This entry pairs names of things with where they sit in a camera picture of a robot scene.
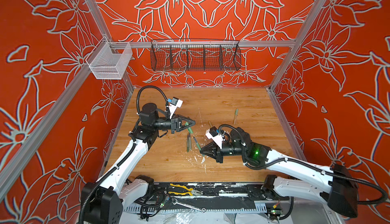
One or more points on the black wire basket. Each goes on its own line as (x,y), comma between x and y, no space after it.
(203,55)

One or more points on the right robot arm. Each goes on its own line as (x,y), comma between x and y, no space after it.
(329,185)

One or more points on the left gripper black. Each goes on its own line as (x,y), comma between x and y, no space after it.
(175,124)

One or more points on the white mesh basket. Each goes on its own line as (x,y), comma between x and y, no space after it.
(106,64)

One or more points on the yellow handled pliers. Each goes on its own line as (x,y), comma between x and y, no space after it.
(182,190)

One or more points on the silver wrench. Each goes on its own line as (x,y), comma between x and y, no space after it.
(175,201)

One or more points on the light green pen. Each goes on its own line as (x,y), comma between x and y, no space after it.
(189,143)

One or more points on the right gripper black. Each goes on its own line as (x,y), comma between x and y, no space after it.
(219,153)

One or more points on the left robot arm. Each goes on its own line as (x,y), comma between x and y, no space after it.
(103,202)

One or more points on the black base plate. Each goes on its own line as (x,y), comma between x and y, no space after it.
(250,190)

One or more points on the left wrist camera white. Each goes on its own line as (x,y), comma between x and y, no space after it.
(173,104)

